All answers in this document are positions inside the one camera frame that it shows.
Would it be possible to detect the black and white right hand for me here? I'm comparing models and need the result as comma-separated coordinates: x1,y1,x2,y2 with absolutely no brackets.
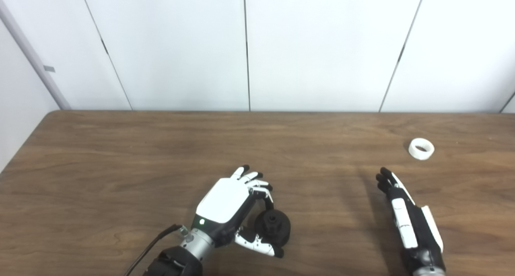
376,167,446,276

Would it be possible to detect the black and white left hand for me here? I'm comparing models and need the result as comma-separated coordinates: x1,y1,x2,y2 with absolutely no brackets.
180,165,284,261

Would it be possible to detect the round black part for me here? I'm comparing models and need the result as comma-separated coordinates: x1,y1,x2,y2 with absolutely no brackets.
254,210,291,246

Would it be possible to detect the white ring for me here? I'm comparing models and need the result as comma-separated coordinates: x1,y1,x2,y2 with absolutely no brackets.
408,138,435,161

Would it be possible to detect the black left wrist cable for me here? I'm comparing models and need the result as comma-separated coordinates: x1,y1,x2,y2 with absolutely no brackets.
123,225,190,276

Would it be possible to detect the grey wall corner strip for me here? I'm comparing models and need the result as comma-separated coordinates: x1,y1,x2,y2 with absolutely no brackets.
0,0,72,110

